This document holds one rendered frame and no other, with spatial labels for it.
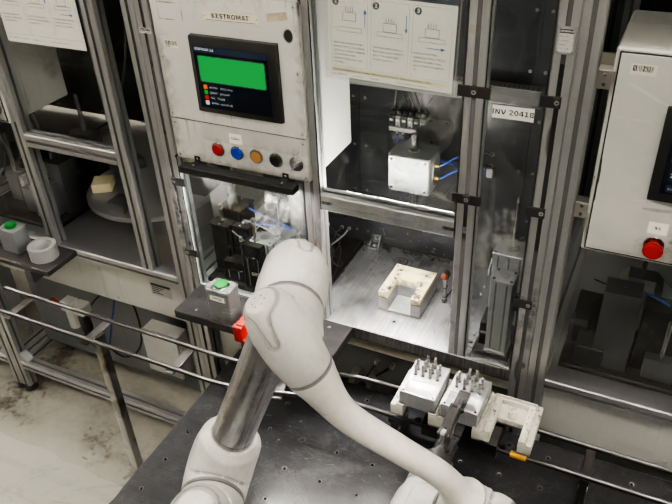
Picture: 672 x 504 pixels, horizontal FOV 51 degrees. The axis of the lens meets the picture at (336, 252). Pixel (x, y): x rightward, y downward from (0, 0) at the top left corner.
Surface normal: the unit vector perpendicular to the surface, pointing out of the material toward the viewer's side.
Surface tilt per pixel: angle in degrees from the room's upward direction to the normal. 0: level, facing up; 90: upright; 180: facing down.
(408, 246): 90
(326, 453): 0
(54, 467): 0
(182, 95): 90
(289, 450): 0
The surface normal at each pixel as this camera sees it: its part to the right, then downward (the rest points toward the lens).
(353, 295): -0.04, -0.82
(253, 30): -0.43, 0.52
